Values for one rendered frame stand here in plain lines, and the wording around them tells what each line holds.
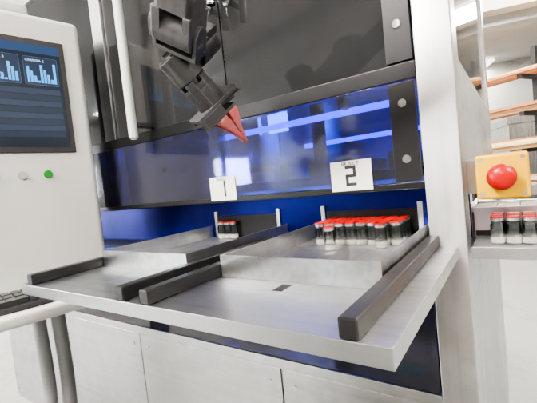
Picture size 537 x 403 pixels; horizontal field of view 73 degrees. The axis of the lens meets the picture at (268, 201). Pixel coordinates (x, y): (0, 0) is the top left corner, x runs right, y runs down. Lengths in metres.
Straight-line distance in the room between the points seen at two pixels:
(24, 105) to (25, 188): 0.22
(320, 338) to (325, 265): 0.15
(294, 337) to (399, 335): 0.09
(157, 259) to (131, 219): 0.66
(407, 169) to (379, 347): 0.43
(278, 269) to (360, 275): 0.12
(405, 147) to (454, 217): 0.15
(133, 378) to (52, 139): 0.82
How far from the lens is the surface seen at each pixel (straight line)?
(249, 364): 1.01
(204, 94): 0.67
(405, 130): 0.70
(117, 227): 1.44
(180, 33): 0.61
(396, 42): 0.74
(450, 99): 0.70
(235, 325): 0.41
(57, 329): 1.32
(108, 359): 1.53
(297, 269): 0.51
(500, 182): 0.65
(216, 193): 0.93
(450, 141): 0.69
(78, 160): 1.20
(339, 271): 0.48
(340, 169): 0.74
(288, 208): 0.90
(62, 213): 1.18
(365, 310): 0.35
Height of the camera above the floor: 1.02
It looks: 3 degrees down
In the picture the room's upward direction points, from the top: 6 degrees counter-clockwise
